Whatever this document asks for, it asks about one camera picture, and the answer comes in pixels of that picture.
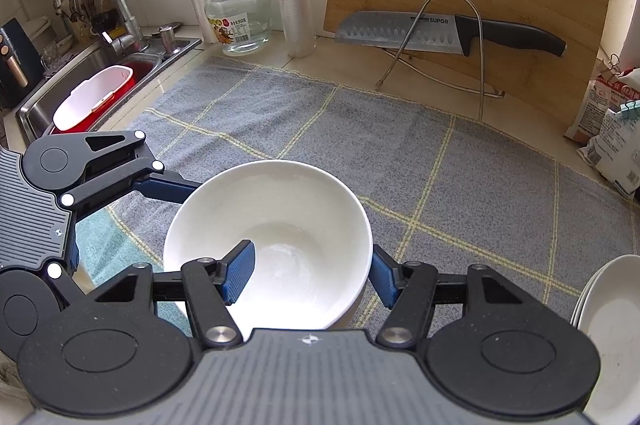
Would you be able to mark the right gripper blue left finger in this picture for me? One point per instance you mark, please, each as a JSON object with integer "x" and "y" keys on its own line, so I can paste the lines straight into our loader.
{"x": 211, "y": 286}

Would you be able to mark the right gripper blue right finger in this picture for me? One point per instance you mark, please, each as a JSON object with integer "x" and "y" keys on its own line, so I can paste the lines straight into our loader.
{"x": 408, "y": 291}

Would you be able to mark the white floral bowl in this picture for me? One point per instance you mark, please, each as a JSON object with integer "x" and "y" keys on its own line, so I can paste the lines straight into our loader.
{"x": 313, "y": 242}

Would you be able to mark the white plate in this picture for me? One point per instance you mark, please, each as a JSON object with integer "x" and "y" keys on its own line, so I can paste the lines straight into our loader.
{"x": 607, "y": 311}

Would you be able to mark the chrome kitchen faucet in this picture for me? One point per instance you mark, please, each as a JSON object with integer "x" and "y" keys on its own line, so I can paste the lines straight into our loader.
{"x": 110, "y": 19}

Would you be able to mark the stainless steel sink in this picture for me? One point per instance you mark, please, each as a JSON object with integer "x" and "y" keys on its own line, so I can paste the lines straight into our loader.
{"x": 35, "y": 115}

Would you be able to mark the red white basin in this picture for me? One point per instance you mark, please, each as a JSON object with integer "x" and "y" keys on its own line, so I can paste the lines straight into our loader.
{"x": 94, "y": 96}

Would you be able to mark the grey checked table mat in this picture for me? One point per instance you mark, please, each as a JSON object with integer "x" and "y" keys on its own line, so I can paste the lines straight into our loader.
{"x": 435, "y": 187}

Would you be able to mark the glass jar with green lid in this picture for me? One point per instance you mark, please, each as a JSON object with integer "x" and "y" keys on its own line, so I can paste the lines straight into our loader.
{"x": 240, "y": 26}

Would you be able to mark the white clipped food bag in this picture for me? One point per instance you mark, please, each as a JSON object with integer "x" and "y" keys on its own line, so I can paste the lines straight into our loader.
{"x": 614, "y": 152}

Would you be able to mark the red white salt bag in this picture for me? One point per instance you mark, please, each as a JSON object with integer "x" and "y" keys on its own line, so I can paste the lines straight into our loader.
{"x": 609, "y": 87}

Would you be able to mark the metal wire board stand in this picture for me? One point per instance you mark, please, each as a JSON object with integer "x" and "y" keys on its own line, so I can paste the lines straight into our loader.
{"x": 435, "y": 33}

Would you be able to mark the black handled kitchen knife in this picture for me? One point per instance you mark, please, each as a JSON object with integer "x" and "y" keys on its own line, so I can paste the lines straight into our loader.
{"x": 356, "y": 29}

